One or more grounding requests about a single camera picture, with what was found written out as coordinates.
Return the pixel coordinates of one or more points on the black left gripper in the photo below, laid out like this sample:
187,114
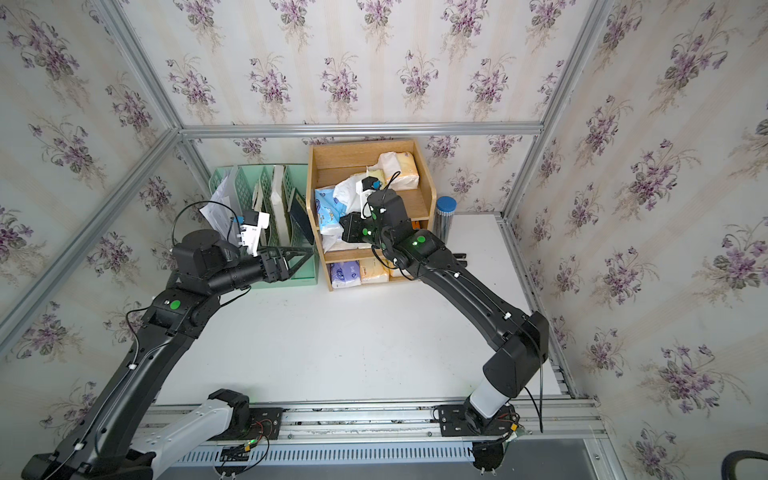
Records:
272,269

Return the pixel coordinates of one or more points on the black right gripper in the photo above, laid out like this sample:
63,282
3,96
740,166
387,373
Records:
349,226

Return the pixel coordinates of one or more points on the blue tissue pack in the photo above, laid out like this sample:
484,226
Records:
329,212

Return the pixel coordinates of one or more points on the orange-yellow tissue pack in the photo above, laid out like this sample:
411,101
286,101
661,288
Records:
399,170

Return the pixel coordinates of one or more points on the white purple tissue pack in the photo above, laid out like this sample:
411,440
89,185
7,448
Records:
333,243

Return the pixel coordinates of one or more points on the yellow-green tissue pack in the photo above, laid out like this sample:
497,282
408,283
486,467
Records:
352,193

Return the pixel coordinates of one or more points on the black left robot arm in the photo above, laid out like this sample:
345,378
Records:
208,267

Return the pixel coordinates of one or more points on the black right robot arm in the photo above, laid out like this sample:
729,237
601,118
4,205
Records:
520,341

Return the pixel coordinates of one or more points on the pale yellow tissue pack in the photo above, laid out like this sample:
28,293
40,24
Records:
373,272

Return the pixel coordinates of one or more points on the dark blue booklet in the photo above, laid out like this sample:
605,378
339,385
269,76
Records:
299,216

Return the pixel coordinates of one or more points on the green plastic file organizer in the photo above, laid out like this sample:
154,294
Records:
246,178

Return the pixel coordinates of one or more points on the white paper sheets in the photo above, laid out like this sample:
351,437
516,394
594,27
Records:
223,211

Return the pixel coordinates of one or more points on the blue-lidded cylindrical container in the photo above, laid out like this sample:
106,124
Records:
446,207

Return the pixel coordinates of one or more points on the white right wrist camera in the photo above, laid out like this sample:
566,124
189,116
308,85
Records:
366,187

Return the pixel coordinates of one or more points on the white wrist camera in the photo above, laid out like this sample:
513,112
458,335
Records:
366,187
251,226

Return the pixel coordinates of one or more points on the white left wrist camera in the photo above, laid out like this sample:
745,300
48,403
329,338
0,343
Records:
251,226

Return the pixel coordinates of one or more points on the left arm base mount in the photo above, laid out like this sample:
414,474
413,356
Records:
247,422

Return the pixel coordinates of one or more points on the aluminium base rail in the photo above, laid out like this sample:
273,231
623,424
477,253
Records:
372,432

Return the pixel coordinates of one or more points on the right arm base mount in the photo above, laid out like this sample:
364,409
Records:
461,420

